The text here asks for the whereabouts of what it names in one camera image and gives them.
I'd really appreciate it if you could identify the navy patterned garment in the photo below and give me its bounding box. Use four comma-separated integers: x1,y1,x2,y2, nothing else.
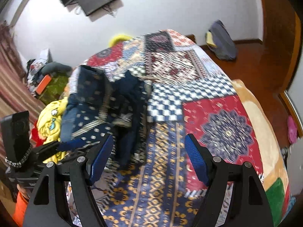
68,65,152,167

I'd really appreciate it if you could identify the orange sleeve forearm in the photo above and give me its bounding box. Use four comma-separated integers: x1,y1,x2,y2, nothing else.
12,192,29,226

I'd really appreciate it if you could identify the person's left hand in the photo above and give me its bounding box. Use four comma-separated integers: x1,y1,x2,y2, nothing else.
17,184,31,200

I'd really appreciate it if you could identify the red cloth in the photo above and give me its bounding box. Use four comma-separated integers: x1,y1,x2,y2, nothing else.
30,121,46,147

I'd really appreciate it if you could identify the beige fleece blanket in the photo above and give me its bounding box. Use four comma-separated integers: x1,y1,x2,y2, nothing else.
232,79,290,226

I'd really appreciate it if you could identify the yellow cartoon blanket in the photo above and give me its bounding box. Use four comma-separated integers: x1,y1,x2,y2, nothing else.
35,97,70,165

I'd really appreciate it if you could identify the blue denim jacket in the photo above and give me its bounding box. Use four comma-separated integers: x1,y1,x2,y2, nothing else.
60,93,78,142

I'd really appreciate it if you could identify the striped brown curtain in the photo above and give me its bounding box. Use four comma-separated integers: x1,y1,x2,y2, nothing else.
0,21,46,161

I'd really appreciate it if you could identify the green patterned cloth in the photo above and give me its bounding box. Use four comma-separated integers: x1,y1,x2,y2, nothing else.
37,74,68,105

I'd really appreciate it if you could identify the orange box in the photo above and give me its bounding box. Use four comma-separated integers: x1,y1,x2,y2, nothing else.
35,74,52,95

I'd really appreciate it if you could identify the grey neck pillow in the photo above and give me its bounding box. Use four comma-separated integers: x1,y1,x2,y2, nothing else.
41,61,72,76

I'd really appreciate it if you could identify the colourful patchwork bedspread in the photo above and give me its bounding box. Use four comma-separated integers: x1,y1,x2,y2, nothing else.
73,29,263,226

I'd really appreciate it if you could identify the dark grey bag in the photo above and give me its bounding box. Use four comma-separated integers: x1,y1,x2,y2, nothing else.
205,20,237,61

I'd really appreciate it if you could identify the brown wooden door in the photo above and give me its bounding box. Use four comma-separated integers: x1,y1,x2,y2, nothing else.
256,0,303,138

